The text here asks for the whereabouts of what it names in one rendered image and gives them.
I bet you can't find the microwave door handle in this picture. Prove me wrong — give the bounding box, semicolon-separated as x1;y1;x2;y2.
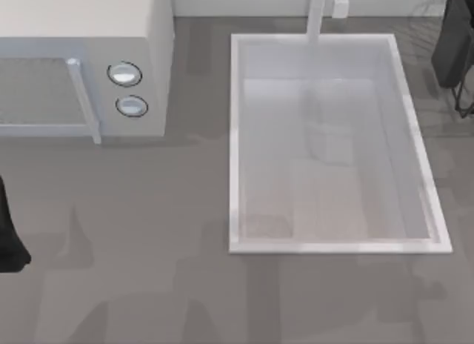
66;57;102;145

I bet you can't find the small white wall box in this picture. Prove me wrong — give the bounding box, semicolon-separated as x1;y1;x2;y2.
332;0;350;19

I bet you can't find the tall white tap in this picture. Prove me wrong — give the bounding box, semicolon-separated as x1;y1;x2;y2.
304;0;327;63

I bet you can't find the large round microwave knob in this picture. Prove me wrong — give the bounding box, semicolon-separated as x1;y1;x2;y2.
106;61;144;88

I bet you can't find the small round microwave knob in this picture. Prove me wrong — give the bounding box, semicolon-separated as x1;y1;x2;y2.
115;94;150;119

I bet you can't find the pale microwave oven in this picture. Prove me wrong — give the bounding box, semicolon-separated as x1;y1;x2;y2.
0;0;176;139

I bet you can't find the white sink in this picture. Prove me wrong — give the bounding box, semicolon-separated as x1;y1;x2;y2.
227;33;454;256

